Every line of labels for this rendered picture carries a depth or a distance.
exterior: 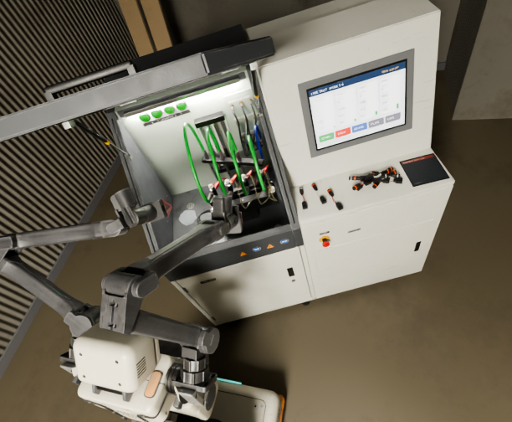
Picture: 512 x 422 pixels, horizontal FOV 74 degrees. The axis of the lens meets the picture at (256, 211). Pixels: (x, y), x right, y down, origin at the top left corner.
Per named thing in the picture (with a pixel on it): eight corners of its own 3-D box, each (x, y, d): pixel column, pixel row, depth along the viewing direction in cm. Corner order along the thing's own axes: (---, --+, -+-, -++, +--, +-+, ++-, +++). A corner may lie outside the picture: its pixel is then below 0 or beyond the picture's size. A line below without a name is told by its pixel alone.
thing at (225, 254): (177, 280, 172) (164, 265, 160) (177, 272, 175) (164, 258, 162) (296, 247, 168) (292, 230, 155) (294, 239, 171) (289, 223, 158)
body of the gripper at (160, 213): (139, 207, 125) (125, 210, 118) (161, 199, 121) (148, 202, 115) (145, 223, 126) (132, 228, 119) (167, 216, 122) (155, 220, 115)
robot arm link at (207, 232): (104, 297, 79) (140, 305, 75) (98, 275, 78) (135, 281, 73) (204, 232, 116) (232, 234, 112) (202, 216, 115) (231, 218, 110)
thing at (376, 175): (354, 197, 155) (354, 189, 150) (346, 180, 161) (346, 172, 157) (404, 183, 153) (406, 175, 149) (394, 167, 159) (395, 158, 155)
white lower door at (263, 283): (217, 324, 226) (175, 282, 172) (217, 321, 228) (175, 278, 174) (311, 299, 222) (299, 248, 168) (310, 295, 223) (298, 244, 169)
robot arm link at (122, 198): (121, 233, 120) (109, 235, 111) (105, 203, 120) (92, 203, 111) (151, 217, 119) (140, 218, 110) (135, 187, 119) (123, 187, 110)
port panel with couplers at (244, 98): (241, 149, 179) (224, 100, 155) (240, 145, 181) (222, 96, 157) (265, 141, 178) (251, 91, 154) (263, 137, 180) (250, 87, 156)
